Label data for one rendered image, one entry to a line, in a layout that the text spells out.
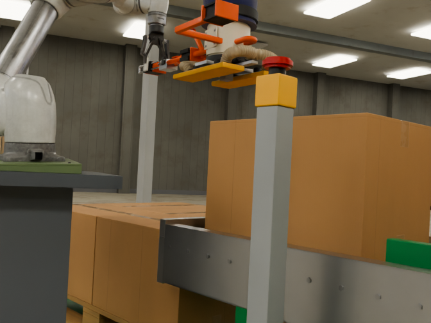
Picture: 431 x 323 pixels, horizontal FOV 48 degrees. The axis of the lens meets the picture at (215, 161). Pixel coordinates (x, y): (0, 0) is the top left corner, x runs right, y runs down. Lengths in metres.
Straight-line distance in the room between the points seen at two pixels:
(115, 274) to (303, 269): 1.10
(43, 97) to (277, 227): 0.88
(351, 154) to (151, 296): 1.01
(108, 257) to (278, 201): 1.25
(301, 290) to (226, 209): 0.46
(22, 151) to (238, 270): 0.75
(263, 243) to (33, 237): 0.77
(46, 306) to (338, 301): 0.88
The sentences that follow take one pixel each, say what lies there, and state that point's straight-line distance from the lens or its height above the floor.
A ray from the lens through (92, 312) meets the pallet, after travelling 2.34.
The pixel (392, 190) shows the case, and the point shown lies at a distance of 1.42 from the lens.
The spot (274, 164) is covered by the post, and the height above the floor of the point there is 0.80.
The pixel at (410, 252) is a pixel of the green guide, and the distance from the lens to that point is 1.22.
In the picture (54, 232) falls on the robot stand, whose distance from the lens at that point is 1.58.
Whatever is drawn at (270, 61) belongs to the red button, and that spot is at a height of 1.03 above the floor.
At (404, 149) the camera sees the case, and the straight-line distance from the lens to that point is 1.48.
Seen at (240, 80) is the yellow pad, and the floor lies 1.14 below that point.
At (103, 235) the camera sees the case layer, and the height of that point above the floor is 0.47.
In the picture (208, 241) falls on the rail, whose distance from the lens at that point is 1.47.
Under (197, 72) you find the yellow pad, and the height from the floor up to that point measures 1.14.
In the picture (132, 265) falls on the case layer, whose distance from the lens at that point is 2.05.
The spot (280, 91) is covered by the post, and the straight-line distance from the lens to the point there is 1.07.
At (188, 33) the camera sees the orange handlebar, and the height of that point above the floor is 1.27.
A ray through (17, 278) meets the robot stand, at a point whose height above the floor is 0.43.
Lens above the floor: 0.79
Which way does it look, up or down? 1 degrees up
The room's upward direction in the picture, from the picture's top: 3 degrees clockwise
